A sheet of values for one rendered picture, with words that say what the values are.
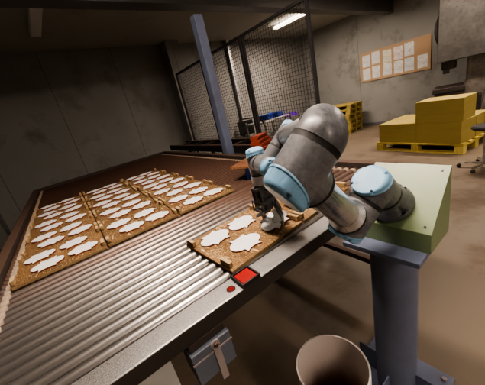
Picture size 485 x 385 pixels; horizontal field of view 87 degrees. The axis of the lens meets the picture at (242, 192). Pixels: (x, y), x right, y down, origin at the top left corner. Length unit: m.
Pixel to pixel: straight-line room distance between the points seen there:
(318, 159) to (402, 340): 1.04
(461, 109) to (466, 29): 1.85
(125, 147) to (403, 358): 5.54
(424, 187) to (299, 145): 0.66
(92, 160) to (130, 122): 1.09
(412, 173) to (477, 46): 5.46
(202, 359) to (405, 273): 0.79
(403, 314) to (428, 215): 0.45
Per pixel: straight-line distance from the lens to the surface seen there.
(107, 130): 5.90
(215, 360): 0.94
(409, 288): 1.23
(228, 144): 3.07
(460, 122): 5.10
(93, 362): 0.92
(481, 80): 6.82
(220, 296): 0.89
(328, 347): 1.50
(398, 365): 1.54
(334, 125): 0.54
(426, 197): 1.09
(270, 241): 1.06
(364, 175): 0.92
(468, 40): 6.50
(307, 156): 0.52
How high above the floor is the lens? 1.48
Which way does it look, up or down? 19 degrees down
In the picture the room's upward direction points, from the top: 13 degrees counter-clockwise
